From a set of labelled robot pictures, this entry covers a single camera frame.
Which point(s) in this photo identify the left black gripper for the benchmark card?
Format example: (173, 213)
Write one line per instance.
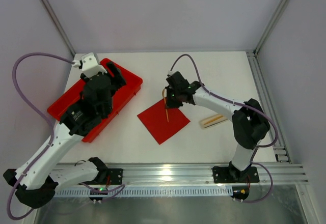
(112, 76)

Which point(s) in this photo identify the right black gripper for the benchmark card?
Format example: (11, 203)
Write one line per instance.
(172, 102)

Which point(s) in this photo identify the yellow plastic spoon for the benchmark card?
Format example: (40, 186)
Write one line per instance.
(165, 103)

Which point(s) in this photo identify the yellow plastic fork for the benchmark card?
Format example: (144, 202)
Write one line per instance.
(213, 121)

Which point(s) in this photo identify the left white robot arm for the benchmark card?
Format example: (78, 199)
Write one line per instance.
(35, 183)

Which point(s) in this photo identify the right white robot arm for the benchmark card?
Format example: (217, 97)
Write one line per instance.
(249, 126)

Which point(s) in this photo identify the red paper napkin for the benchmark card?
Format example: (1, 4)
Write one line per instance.
(163, 123)

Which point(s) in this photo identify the red plastic tray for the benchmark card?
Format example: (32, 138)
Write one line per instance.
(120, 99)

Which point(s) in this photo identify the cream utensil case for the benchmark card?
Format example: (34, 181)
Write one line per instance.
(203, 120)

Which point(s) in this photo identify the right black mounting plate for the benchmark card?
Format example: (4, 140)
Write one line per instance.
(221, 174)

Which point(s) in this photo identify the black mounting plate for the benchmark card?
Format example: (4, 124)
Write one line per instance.
(114, 176)
(221, 174)

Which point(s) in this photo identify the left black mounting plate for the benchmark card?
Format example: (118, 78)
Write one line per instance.
(114, 176)

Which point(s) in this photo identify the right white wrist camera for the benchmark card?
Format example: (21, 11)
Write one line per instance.
(170, 72)

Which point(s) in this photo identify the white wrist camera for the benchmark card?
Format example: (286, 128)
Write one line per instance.
(89, 65)
(170, 72)

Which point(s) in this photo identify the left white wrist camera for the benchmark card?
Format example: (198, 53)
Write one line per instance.
(89, 65)

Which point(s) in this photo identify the slotted white cable duct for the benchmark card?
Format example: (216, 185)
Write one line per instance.
(150, 191)

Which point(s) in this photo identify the right aluminium side rail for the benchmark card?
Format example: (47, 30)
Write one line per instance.
(280, 147)

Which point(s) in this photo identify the left aluminium frame post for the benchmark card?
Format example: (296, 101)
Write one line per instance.
(52, 15)

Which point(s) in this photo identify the aluminium frame post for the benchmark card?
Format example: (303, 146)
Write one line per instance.
(277, 14)
(52, 15)

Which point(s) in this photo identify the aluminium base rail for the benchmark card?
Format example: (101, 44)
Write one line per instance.
(191, 174)

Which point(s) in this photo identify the right aluminium frame post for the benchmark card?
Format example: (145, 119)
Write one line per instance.
(277, 14)

